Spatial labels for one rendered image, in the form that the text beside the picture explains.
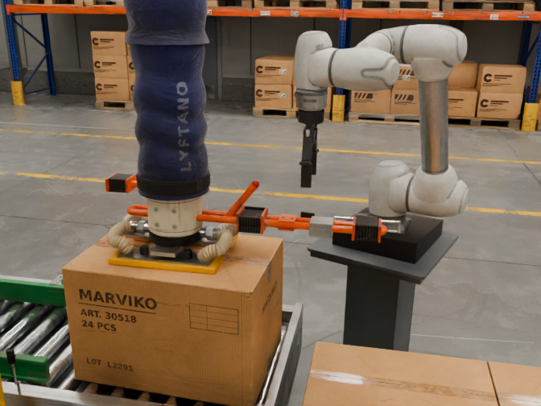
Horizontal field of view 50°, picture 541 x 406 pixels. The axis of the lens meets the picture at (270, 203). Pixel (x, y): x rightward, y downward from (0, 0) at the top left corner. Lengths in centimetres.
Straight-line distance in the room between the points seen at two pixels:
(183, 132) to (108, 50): 821
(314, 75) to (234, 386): 94
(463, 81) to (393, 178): 703
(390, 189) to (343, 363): 73
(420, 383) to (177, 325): 82
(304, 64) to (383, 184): 89
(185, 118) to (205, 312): 56
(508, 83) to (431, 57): 691
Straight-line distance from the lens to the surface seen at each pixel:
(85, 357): 198
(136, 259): 180
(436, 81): 210
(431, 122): 216
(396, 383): 200
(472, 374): 211
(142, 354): 186
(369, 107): 879
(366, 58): 154
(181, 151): 169
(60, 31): 1175
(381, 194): 237
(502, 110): 897
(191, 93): 167
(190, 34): 164
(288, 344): 202
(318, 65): 159
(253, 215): 176
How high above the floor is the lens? 172
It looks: 19 degrees down
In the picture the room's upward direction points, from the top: 1 degrees clockwise
